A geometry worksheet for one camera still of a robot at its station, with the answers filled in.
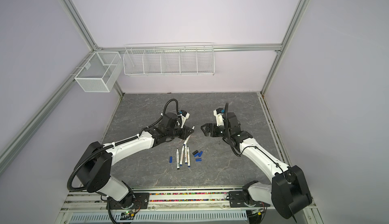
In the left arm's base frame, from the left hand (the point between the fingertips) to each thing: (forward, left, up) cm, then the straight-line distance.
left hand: (193, 132), depth 84 cm
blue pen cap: (-10, +14, -13) cm, 21 cm away
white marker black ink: (-8, +5, -13) cm, 16 cm away
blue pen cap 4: (-11, -2, -13) cm, 17 cm away
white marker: (-10, +10, -12) cm, 19 cm away
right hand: (+1, -8, +2) cm, 9 cm away
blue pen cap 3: (-8, -1, -13) cm, 15 cm away
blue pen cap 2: (-7, -4, -13) cm, 15 cm away
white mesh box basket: (+43, +60, +11) cm, 75 cm away
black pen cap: (-7, -1, -12) cm, 14 cm away
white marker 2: (-9, +7, -12) cm, 17 cm away
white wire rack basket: (+47, +14, +17) cm, 51 cm away
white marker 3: (-10, +4, -12) cm, 16 cm away
